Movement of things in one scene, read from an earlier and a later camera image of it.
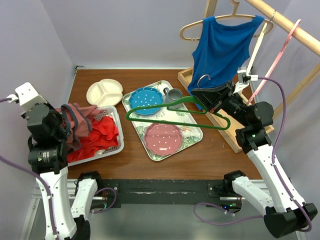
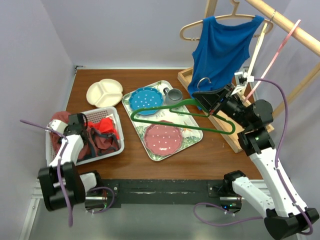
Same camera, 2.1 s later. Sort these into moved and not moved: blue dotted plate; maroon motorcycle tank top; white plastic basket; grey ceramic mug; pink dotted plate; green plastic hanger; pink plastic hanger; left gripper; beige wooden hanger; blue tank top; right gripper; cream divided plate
Moved: pink plastic hanger; left gripper; maroon motorcycle tank top; green plastic hanger
Not moved: grey ceramic mug; cream divided plate; white plastic basket; beige wooden hanger; blue dotted plate; pink dotted plate; blue tank top; right gripper
